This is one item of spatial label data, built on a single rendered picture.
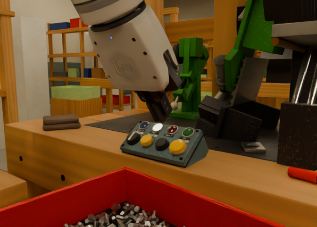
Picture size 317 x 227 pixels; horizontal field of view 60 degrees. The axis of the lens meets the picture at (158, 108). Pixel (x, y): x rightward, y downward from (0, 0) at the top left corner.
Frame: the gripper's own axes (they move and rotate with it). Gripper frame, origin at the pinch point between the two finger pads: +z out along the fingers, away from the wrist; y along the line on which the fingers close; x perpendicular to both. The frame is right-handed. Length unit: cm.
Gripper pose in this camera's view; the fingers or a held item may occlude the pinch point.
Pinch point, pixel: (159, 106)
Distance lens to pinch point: 42.6
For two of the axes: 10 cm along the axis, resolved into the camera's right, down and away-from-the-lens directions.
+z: 3.5, 7.5, 5.7
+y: 8.0, 0.8, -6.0
